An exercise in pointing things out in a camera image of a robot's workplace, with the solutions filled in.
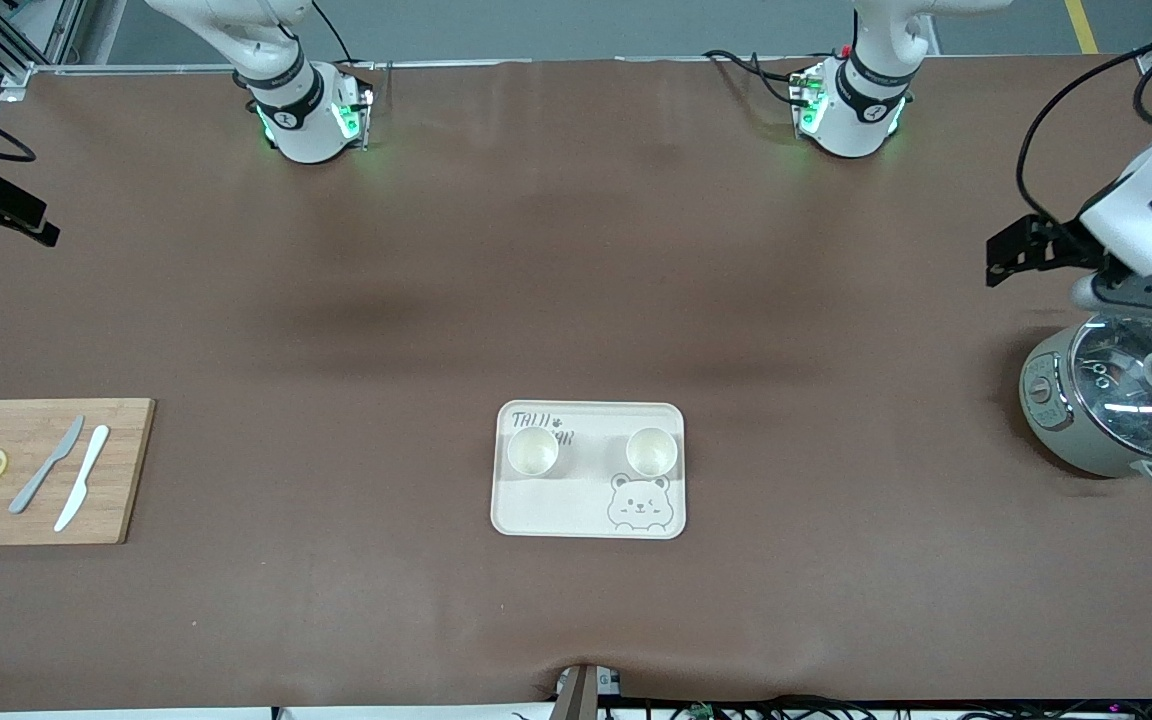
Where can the grey-green electric cooking pot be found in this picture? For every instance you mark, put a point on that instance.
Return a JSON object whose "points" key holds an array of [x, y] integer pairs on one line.
{"points": [[1056, 420]]}

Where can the glass pot lid with knob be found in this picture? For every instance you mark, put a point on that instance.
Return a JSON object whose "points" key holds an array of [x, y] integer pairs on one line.
{"points": [[1136, 390]]}

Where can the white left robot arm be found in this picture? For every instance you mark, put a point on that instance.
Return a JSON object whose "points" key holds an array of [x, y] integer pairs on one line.
{"points": [[866, 120]]}

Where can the white IKEA cup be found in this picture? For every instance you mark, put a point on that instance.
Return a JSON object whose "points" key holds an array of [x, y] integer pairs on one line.
{"points": [[533, 452], [651, 452]]}

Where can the white plastic knife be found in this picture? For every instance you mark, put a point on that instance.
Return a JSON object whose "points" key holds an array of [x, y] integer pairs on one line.
{"points": [[81, 480]]}

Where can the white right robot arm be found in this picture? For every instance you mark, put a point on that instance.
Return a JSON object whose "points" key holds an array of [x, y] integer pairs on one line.
{"points": [[301, 125]]}

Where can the wooden cutting board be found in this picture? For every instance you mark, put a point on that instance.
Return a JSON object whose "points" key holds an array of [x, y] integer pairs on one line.
{"points": [[31, 500]]}

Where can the grey clamp with brown post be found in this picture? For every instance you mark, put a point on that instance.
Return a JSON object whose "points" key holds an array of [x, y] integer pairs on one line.
{"points": [[584, 690]]}

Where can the grey plastic knife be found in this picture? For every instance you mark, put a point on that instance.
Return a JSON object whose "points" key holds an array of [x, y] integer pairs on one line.
{"points": [[41, 470]]}

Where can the brown table mat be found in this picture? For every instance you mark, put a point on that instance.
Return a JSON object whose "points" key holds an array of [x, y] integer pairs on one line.
{"points": [[576, 250]]}

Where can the cream tray with bear print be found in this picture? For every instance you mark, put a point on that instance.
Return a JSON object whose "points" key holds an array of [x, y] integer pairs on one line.
{"points": [[588, 470]]}

